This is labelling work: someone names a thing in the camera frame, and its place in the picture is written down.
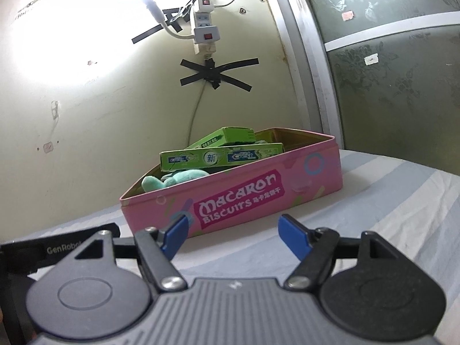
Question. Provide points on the dark green carton box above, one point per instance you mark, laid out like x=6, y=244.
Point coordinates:
x=230, y=134

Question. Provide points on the pink biscuit tin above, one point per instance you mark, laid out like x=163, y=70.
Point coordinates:
x=251, y=201

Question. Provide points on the black tape cross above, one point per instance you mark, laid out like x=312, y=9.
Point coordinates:
x=212, y=73

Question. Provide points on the white sticker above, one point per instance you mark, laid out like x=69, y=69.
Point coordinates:
x=371, y=60

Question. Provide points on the floral glass sliding door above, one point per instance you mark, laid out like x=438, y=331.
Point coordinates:
x=395, y=97

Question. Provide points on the pink sticker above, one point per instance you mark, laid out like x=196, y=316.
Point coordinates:
x=347, y=15

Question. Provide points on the teal plush toy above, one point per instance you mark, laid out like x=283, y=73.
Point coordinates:
x=154, y=183

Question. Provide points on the black tape strips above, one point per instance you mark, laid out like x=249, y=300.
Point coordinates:
x=176, y=18

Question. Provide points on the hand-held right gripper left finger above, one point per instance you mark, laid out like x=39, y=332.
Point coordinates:
x=176, y=233

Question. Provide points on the white power strip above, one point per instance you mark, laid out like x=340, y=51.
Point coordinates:
x=203, y=25

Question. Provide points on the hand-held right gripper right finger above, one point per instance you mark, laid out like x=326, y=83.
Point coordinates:
x=293, y=235

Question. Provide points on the bright green toothpaste box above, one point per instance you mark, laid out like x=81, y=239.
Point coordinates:
x=215, y=158

